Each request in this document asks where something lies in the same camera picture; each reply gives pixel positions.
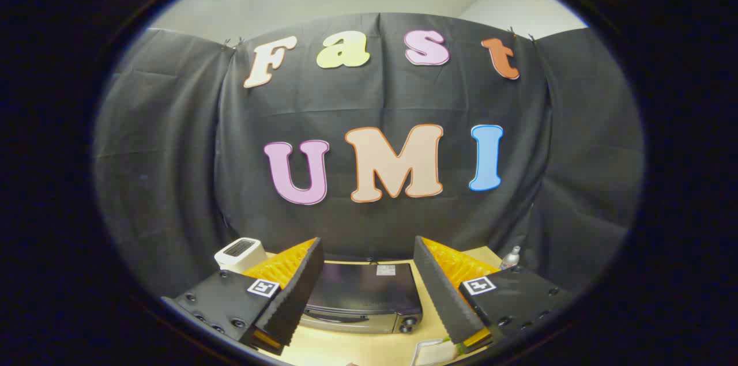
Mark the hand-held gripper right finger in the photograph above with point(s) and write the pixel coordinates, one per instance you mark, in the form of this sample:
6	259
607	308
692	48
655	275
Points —
441	297

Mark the white rectangular container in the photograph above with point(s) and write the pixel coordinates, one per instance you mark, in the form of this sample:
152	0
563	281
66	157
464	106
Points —
429	353

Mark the black toaster oven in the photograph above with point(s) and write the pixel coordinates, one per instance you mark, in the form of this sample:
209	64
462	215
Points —
360	291

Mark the white slot toaster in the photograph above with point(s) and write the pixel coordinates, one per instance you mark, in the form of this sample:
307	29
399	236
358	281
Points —
239	253

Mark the black backdrop cloth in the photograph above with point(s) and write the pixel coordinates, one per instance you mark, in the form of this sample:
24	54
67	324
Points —
375	101

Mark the white pink spray bottle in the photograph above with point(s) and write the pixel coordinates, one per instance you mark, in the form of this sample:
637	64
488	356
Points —
510	258

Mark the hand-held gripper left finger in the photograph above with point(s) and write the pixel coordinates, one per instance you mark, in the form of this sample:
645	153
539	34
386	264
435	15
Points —
297	291

